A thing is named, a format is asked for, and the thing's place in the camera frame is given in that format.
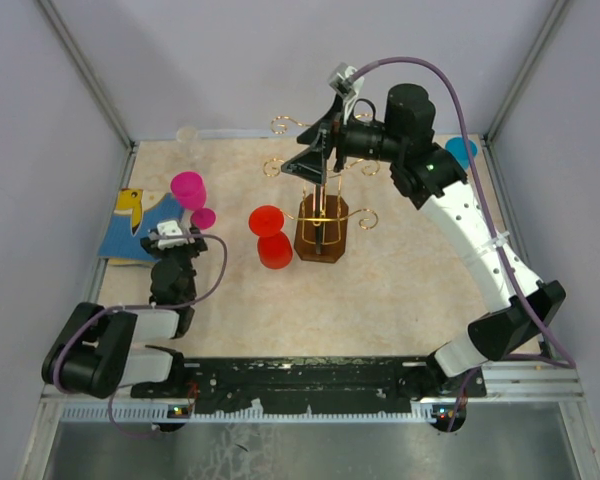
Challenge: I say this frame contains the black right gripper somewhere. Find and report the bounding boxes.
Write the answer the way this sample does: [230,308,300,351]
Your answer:
[281,93,403,186]

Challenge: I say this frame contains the red plastic wine glass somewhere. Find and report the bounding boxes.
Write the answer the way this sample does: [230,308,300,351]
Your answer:
[248,205,293,270]

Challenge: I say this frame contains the clear wine glass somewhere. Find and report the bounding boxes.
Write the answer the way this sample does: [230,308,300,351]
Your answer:
[176,126,199,159]

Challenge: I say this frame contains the magenta plastic wine glass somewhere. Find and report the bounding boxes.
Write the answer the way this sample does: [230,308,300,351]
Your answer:
[170,171,216,231]

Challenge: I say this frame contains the cyan plastic wine glass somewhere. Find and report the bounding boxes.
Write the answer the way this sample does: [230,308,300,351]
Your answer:
[444,136,478,171]

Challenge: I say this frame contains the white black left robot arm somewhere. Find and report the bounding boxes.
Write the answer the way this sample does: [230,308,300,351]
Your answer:
[41,237,208,399]

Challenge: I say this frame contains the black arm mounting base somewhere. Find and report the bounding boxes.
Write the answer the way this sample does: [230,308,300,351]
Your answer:
[131,356,486,430]

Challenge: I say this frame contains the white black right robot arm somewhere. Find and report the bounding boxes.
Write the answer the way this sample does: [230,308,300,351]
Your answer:
[281,84,566,396]

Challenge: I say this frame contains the gold wire wine glass rack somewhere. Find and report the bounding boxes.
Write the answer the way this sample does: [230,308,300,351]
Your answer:
[262,115,380,264]

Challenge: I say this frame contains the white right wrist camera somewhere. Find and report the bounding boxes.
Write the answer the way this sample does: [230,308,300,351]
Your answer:
[328,63,364,118]

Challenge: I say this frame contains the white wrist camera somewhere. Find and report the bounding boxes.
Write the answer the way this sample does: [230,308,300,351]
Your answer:
[148,219,194,251]
[328,63,364,118]

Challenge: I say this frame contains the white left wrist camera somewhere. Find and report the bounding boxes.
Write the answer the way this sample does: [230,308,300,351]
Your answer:
[148,219,194,251]

